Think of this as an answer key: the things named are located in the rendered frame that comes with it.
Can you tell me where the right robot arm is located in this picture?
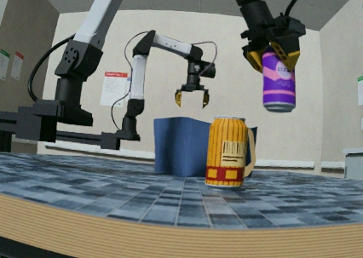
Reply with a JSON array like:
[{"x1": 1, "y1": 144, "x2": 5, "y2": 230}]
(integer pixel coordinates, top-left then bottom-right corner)
[{"x1": 35, "y1": 0, "x2": 307, "y2": 117}]

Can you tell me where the purple drink can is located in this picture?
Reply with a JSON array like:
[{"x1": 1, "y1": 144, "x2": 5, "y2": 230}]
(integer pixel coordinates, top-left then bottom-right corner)
[{"x1": 262, "y1": 44, "x2": 296, "y2": 112}]

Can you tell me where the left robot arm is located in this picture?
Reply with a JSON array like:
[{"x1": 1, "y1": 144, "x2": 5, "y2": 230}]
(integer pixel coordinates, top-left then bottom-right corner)
[{"x1": 116, "y1": 30, "x2": 216, "y2": 136}]

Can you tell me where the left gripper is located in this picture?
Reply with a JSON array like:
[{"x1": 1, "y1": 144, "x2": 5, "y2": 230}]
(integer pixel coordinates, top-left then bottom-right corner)
[{"x1": 175, "y1": 75, "x2": 210, "y2": 109}]

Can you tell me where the yellow striped drink can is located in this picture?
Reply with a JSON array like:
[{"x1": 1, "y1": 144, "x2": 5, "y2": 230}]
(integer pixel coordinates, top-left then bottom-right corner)
[{"x1": 205, "y1": 116, "x2": 248, "y2": 192}]

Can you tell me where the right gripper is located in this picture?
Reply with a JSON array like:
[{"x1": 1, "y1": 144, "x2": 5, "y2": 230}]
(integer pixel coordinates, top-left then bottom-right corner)
[{"x1": 240, "y1": 0, "x2": 301, "y2": 73}]

